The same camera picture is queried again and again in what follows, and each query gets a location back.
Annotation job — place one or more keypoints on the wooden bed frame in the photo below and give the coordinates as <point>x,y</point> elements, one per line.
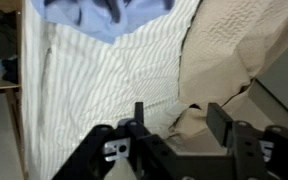
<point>15,126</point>

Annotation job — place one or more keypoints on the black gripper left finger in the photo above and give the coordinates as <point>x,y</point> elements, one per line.
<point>139,113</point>

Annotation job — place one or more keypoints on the light blue shirt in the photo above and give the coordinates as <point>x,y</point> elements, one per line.
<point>100,23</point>

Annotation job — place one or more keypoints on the mattress with white striped sheet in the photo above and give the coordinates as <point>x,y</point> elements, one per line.
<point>100,83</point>

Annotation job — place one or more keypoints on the beige blanket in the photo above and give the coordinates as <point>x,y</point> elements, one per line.
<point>224,50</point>

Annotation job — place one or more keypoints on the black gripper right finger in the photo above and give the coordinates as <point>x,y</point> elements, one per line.
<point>217,123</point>

